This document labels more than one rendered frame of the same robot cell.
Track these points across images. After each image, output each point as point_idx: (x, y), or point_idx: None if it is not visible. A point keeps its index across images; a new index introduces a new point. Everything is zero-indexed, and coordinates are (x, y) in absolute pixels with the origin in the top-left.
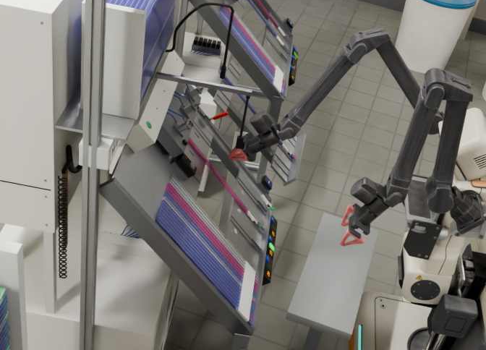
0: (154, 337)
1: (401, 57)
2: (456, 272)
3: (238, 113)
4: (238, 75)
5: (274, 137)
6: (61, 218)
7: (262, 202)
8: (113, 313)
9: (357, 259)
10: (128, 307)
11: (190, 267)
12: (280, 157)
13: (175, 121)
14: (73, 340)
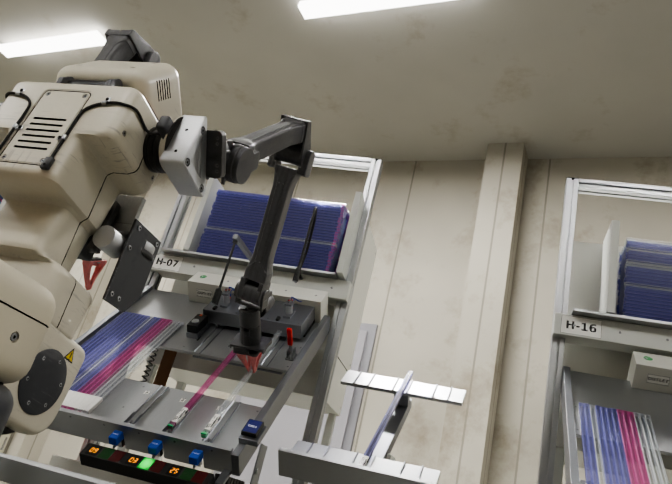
0: (52, 465)
1: (281, 126)
2: None
3: (389, 428)
4: (443, 397)
5: (241, 305)
6: (155, 355)
7: (222, 445)
8: None
9: (88, 479)
10: None
11: (81, 335)
12: (333, 457)
13: (235, 302)
14: None
